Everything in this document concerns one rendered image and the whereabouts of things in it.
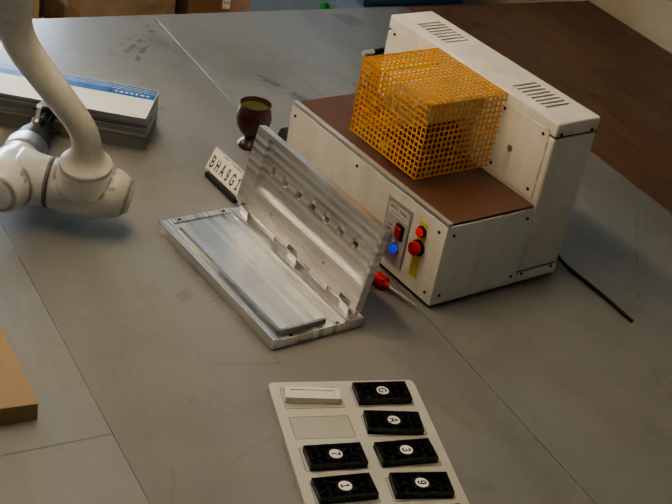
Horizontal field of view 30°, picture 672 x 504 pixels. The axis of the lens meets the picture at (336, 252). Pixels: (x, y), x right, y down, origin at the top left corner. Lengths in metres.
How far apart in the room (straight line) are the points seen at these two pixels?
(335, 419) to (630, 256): 0.99
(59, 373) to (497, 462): 0.76
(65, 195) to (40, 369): 0.43
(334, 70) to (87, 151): 1.18
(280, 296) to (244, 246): 0.18
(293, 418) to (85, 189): 0.65
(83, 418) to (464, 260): 0.83
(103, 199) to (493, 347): 0.81
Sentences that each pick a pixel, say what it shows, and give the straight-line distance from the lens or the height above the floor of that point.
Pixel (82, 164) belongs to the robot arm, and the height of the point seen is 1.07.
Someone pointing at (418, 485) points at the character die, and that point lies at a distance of 2.05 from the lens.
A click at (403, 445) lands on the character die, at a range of 2.12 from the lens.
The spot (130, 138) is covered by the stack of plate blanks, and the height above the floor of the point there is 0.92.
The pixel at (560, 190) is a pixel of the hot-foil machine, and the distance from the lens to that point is 2.58.
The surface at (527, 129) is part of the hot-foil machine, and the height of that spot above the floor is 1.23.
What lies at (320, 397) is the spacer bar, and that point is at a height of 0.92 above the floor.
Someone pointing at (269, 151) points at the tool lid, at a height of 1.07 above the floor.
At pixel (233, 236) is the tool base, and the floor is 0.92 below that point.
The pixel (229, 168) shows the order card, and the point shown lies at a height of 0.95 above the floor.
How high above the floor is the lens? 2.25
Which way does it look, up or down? 31 degrees down
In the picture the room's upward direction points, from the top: 11 degrees clockwise
